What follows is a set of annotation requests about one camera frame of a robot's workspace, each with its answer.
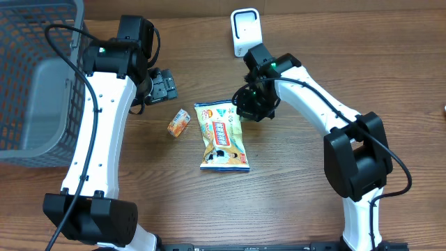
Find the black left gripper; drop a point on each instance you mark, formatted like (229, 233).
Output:
(166, 88)

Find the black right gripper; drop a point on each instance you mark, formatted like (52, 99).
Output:
(244, 111)

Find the small orange candy pack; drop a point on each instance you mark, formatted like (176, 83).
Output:
(179, 123)

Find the white orange snack bag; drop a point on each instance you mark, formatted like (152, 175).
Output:
(222, 136)

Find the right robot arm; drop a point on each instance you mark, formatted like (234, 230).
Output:
(356, 160)

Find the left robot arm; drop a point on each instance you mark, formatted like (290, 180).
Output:
(119, 74)

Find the white barcode scanner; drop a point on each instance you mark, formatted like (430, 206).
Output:
(246, 30)

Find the grey plastic mesh basket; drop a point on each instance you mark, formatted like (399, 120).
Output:
(41, 99)

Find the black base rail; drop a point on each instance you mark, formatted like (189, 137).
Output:
(316, 246)

